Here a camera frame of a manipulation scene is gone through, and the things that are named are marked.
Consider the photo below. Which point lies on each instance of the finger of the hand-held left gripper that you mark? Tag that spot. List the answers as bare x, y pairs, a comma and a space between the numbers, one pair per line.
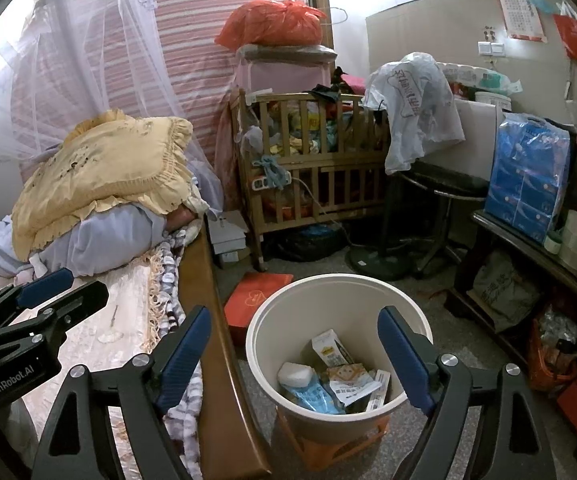
83, 300
48, 285

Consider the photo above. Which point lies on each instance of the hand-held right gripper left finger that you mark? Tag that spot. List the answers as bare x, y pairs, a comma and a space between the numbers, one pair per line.
183, 360

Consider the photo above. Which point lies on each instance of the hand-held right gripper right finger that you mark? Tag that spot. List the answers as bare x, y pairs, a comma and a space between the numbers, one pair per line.
403, 360

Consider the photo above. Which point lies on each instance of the white orange packet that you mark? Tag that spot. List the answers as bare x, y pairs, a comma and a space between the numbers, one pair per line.
351, 374

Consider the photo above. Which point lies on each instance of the white blue label packet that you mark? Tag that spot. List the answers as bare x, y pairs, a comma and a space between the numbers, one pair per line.
353, 392

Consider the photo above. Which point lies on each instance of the milk carton yellow label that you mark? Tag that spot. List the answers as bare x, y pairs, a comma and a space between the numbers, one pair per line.
331, 350

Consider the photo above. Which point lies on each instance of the light blue packet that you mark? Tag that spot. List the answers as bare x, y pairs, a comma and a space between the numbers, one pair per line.
313, 397

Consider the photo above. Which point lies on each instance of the beige plastic bin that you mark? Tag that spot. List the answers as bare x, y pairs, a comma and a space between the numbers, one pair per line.
278, 320

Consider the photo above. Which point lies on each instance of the small white box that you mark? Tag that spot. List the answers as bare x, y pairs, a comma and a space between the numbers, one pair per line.
296, 375

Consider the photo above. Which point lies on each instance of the grey blue quilt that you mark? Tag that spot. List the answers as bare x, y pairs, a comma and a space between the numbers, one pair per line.
103, 245

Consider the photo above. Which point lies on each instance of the grey white fringed blanket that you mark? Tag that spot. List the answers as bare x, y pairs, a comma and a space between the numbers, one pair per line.
166, 270

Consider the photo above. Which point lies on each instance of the red gift box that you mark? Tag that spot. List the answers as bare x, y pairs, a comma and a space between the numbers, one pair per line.
258, 305

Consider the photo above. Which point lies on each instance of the black fan base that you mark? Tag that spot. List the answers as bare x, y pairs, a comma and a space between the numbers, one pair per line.
376, 262

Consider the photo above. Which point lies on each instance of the yellow frilled pillow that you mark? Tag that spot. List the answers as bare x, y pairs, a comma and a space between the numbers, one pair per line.
98, 175

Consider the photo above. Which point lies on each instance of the orange plastic stool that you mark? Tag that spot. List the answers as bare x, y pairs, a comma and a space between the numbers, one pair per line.
318, 447

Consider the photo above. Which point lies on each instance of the grey printed bag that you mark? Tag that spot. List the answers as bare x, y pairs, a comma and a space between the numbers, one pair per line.
505, 290

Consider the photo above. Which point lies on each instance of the white flat boxes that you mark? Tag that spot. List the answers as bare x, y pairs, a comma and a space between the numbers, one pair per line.
228, 235

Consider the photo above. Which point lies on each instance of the black bag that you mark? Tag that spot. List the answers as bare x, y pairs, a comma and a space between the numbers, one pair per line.
308, 245

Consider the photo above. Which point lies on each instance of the orange red bag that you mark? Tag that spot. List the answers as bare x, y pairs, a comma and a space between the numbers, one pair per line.
553, 355

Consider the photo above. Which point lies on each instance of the black stool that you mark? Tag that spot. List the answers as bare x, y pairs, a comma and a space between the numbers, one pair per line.
443, 185

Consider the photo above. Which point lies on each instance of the white power strip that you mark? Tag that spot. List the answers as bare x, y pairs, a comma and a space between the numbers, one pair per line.
271, 181

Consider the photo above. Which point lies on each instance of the wooden crib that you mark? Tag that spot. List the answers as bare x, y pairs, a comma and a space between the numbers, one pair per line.
318, 180

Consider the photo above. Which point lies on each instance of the teal cloth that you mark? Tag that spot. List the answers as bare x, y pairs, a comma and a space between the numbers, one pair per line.
267, 167

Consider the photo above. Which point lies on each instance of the stack of clear containers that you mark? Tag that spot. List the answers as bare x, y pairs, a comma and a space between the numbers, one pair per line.
575, 240

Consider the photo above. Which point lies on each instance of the blue tissue pack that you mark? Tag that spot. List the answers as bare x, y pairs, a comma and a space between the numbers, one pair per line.
528, 175

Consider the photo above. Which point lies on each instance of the white mosquito net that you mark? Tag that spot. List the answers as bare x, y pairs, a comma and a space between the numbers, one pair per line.
43, 60

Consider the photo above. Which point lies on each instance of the white board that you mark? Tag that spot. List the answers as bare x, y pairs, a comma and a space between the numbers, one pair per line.
473, 140

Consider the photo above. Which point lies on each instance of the white plastic bag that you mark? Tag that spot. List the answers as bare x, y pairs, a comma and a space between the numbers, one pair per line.
418, 110

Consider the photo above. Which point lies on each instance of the pink striped mattress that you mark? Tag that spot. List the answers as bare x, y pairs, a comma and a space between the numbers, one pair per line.
193, 35

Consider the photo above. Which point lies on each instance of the toilet paper pack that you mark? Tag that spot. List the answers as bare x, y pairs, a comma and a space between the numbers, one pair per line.
473, 80

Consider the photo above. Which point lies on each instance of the pink fabric storage box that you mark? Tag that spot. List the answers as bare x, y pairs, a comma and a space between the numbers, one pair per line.
283, 80

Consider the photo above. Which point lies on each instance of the red plastic bag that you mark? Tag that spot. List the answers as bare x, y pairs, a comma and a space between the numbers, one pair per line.
273, 25

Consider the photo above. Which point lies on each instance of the wooden bed frame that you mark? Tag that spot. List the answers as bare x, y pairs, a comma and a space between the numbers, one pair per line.
223, 400

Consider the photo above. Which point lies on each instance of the wall switch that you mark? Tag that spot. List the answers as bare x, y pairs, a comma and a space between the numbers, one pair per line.
491, 48

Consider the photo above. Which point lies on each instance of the wall calendar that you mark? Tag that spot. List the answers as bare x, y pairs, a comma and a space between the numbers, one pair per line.
520, 15

